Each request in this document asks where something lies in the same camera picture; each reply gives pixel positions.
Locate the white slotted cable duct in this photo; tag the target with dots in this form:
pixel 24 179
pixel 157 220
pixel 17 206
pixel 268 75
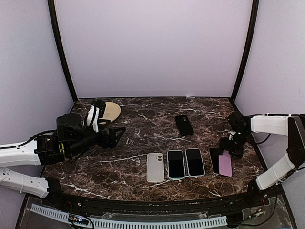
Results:
pixel 85 222

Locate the beige round plate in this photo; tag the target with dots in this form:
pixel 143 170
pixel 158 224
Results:
pixel 112 111

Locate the left black frame post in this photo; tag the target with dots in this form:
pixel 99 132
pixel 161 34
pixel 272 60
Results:
pixel 60 49

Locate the right black frame post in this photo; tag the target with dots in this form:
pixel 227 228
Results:
pixel 246 51

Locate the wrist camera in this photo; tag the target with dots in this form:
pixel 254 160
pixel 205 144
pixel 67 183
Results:
pixel 96 110
pixel 231 135

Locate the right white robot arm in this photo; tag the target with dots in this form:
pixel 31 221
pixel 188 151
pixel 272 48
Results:
pixel 284 155

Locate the grey clear phone case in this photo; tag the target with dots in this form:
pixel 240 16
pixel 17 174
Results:
pixel 155 168

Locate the pink phone face down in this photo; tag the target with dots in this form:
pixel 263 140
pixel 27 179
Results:
pixel 225 164

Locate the black phone case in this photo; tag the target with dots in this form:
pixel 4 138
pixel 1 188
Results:
pixel 183 125

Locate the black frame post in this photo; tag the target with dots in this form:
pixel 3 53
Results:
pixel 60 49
pixel 246 51

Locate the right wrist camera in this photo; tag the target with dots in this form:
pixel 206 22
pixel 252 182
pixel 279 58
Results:
pixel 231 135

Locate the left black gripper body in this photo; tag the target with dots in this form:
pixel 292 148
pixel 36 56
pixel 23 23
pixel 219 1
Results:
pixel 76 148

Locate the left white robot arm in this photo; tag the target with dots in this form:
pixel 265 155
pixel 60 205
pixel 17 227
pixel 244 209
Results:
pixel 15 157

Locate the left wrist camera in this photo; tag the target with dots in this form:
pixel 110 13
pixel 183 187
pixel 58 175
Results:
pixel 96 110

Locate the black phone face up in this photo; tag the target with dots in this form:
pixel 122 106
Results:
pixel 214 157

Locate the lavender phone case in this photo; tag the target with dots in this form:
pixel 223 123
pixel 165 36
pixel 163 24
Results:
pixel 195 162

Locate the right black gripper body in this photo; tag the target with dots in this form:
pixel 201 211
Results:
pixel 235 147

